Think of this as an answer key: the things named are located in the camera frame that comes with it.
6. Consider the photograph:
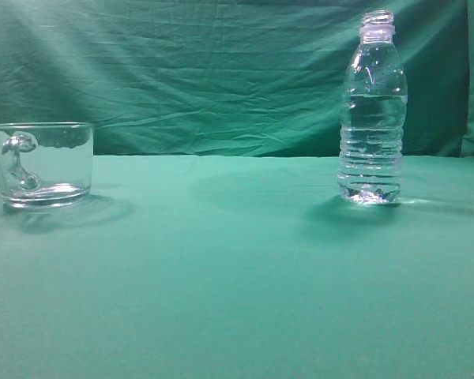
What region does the clear glass mug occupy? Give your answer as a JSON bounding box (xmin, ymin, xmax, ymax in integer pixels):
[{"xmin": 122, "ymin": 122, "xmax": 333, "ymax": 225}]
[{"xmin": 0, "ymin": 122, "xmax": 94, "ymax": 208}]

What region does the clear plastic water bottle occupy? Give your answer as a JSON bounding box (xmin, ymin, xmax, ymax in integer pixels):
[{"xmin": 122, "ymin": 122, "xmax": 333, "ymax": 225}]
[{"xmin": 337, "ymin": 9, "xmax": 408, "ymax": 205}]

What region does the green cloth backdrop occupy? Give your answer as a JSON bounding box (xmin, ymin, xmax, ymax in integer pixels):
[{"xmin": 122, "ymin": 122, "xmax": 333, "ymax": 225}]
[{"xmin": 0, "ymin": 1, "xmax": 474, "ymax": 157}]

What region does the green cloth table cover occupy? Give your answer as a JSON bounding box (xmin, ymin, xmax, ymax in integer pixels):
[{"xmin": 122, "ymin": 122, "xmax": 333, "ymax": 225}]
[{"xmin": 0, "ymin": 156, "xmax": 474, "ymax": 378}]

